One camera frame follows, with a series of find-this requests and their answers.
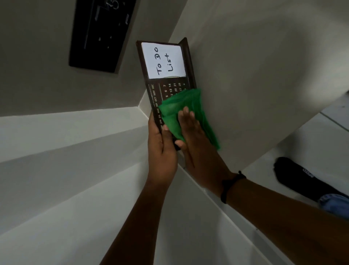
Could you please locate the person's blue jeans leg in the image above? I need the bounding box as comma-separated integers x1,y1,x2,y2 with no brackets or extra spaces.
317,193,349,220

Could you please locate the dark brown calendar board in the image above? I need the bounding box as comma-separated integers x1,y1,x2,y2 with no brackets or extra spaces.
136,37,197,151

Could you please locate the white note paper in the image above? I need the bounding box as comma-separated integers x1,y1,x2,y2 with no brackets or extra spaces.
141,42,187,80

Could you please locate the black wrist band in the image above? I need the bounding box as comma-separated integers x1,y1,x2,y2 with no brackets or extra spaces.
220,171,247,205

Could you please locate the person's black sock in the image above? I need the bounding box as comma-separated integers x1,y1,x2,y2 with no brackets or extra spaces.
273,156,349,203

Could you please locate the person's left forearm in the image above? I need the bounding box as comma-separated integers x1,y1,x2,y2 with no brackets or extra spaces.
99,180,170,265

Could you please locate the person's right hand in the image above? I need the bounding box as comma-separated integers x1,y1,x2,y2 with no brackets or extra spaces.
174,106,233,197

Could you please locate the green cleaning cloth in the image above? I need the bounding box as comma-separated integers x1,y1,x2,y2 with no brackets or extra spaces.
158,88,221,150

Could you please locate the black wall switch panel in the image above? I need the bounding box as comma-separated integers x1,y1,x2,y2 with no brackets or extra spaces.
69,0,137,74

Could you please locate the person's left hand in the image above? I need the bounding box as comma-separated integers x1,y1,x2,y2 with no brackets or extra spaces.
147,109,179,189

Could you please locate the person's right forearm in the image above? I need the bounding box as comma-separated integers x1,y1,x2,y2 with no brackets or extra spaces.
226,177,349,265

